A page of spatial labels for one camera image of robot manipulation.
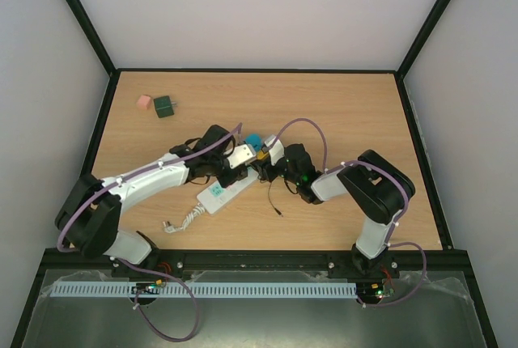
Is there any light blue slotted cable duct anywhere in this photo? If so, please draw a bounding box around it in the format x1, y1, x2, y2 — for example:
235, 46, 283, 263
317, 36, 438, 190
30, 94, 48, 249
49, 281, 357, 299

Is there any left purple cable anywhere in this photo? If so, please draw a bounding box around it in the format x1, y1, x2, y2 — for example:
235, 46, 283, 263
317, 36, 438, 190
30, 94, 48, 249
56, 122, 244, 342

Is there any white coiled power cord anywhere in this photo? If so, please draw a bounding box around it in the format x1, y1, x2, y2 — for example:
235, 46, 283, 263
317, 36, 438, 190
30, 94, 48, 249
161, 203, 206, 235

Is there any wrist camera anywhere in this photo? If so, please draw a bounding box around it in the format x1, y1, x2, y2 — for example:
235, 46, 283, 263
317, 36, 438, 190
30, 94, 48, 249
224, 143, 257, 169
262, 134, 285, 166

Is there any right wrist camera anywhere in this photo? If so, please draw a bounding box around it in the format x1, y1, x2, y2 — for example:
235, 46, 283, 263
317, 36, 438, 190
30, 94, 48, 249
262, 134, 285, 166

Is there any white power strip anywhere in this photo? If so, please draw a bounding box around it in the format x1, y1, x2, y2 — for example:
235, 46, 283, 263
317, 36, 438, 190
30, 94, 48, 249
197, 168, 258, 215

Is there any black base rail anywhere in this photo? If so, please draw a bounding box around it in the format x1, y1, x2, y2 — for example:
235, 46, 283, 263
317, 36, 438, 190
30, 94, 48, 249
108, 248, 401, 284

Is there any purple cable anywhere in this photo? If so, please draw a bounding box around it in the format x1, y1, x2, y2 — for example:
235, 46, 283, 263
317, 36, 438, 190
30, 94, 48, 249
268, 117, 427, 309
56, 122, 244, 342

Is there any green dragon cube plug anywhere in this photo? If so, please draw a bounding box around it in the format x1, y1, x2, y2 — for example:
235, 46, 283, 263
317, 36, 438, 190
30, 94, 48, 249
153, 95, 177, 118

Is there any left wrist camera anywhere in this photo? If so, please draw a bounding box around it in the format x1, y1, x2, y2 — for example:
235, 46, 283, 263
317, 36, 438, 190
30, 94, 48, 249
224, 143, 257, 169

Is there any blue cube plug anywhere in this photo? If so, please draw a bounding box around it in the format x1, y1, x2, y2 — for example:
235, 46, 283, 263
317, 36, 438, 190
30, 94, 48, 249
244, 134, 263, 152

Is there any yellow cube plug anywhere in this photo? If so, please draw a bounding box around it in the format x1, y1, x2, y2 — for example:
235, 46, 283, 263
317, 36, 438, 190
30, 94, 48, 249
257, 151, 268, 160

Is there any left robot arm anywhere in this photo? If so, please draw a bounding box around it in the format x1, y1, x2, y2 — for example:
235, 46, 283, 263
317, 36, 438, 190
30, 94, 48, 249
55, 125, 257, 265

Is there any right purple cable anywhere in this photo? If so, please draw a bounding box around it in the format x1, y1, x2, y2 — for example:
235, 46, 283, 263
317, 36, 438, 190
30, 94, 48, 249
268, 117, 427, 309

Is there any pink cube plug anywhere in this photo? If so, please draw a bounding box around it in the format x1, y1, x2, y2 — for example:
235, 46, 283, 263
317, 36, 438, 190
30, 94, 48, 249
136, 95, 153, 110

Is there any thin black adapter cable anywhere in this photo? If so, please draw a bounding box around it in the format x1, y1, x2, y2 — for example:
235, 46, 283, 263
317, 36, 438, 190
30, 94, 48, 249
258, 177, 285, 218

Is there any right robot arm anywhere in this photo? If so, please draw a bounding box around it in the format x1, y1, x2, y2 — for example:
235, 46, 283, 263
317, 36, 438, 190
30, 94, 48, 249
251, 144, 416, 277

